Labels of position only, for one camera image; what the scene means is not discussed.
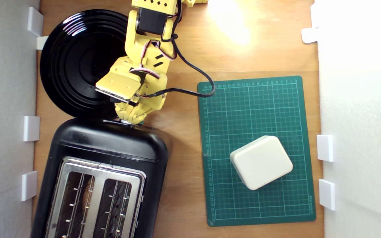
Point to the white block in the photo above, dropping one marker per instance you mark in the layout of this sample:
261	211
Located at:
261	162

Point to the gripper camera on yellow mount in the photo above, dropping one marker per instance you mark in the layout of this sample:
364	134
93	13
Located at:
117	84

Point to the black two-slot toaster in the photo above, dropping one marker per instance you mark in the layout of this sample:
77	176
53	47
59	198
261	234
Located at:
111	142

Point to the black round plate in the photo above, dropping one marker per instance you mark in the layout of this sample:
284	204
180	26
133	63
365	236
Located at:
71	66

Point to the brown bread slice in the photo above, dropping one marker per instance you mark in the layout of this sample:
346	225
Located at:
86	198

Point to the green cutting mat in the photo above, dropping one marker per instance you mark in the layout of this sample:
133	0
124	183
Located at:
243	112

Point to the white wall clip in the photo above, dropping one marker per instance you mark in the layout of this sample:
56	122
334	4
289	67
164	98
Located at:
41	43
325	147
309	35
29	185
31	128
327	194
35	21

